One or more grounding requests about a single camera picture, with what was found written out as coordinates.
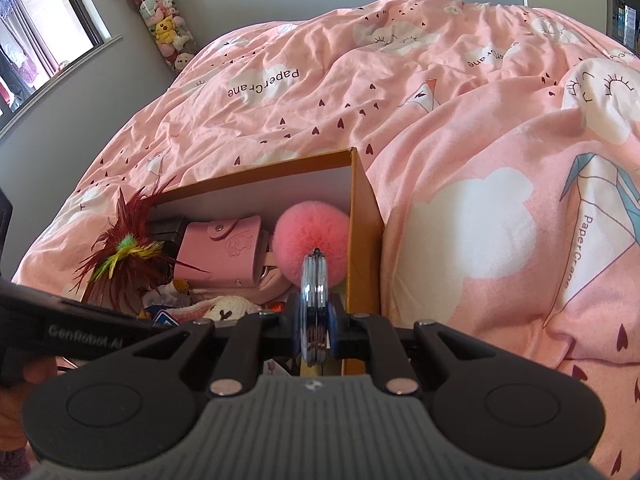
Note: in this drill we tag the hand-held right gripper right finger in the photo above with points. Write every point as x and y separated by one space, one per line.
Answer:
336 335

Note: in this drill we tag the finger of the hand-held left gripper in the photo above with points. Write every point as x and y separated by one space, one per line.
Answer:
145 334

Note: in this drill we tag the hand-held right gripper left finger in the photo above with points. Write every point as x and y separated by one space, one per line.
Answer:
287 332

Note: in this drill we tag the blue and white card box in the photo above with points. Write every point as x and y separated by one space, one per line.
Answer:
170 319

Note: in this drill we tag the white crochet bunny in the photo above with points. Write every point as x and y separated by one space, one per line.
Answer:
225 307

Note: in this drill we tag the red feather toy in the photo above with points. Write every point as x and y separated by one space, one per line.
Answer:
125 255

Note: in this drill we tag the orange cardboard box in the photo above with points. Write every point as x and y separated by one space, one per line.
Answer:
367 240

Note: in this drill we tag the pink wallet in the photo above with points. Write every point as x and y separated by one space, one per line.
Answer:
220 250

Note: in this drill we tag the person's left hand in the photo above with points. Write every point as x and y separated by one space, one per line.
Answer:
37 372

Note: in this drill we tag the dark grey small box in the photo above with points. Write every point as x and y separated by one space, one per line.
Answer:
167 232

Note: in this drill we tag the pink printed duvet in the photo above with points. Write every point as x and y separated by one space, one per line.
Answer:
475 110

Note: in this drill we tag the window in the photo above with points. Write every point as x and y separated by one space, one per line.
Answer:
40 35

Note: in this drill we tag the hanging plush toy column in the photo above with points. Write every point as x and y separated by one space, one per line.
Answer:
165 25

